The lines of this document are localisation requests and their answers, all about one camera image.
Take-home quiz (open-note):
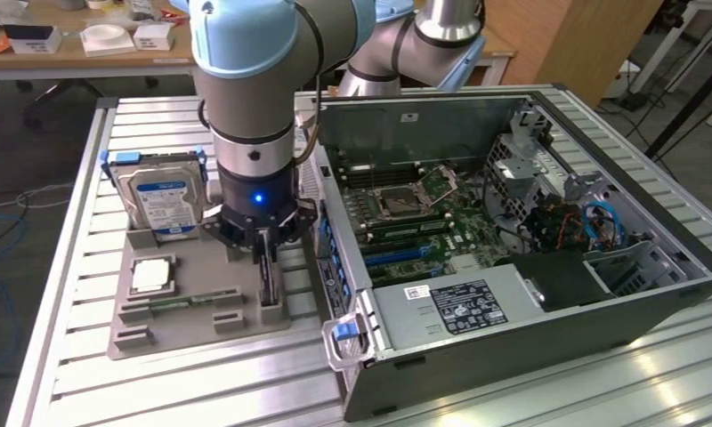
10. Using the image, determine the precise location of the green RAM stick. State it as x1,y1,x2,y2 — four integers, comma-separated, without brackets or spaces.
145,293,220,310

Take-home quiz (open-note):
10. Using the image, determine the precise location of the silver chipset heatsink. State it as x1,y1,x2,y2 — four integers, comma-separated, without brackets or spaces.
448,254,489,273

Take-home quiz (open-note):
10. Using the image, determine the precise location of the perforated metal disk bay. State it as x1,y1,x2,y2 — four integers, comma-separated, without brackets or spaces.
484,133,571,217

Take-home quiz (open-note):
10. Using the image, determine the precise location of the silver CPU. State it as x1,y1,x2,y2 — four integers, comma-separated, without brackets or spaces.
129,259,176,294

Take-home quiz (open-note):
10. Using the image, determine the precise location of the grey power supply unit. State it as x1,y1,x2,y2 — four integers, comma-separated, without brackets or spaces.
371,264,548,353

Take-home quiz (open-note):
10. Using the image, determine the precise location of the wooden cabinet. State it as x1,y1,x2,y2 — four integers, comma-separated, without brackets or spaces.
501,0,669,110

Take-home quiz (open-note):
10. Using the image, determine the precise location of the wooden desk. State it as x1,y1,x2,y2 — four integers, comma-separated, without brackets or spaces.
0,0,519,97

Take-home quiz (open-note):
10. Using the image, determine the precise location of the white box with dark top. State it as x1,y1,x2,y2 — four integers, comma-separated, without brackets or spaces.
4,24,65,55

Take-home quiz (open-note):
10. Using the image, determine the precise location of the grey parts rack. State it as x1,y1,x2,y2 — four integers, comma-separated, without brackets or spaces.
106,180,293,360

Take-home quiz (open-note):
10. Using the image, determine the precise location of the black open PC case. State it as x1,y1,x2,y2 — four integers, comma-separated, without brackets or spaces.
293,88,712,423

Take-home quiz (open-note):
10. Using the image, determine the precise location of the blue expansion slot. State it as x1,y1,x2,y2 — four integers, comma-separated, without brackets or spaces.
361,246,429,269

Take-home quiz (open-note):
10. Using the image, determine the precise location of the green motherboard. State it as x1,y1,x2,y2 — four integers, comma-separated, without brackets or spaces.
335,159,515,288

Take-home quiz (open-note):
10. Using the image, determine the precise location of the plain white box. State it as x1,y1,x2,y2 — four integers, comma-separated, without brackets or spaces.
132,23,177,52

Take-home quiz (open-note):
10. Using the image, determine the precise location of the silver socket cover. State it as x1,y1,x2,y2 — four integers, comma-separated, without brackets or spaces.
415,166,459,209

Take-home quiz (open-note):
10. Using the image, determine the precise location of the translucent case handle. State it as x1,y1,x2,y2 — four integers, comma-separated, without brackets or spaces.
321,312,373,371

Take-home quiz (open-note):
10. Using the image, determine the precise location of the green GPU with black fan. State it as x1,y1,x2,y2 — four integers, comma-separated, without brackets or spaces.
252,226,281,309

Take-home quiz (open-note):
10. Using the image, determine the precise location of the CPU socket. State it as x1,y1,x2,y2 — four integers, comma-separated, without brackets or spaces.
376,186,436,220

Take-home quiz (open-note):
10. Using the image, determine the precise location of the black tripod pole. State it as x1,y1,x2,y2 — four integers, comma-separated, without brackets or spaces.
644,0,712,157

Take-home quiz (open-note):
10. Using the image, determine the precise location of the hard disk in blue caddy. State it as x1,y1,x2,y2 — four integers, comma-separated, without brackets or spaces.
102,145,210,245

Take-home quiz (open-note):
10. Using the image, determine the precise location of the blue wire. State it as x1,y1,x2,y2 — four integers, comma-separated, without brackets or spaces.
580,200,625,250

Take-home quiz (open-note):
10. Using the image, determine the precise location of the white square dish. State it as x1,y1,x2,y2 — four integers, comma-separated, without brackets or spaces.
80,24,137,58

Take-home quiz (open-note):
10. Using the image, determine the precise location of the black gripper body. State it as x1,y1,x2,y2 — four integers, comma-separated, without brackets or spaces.
216,166,303,250

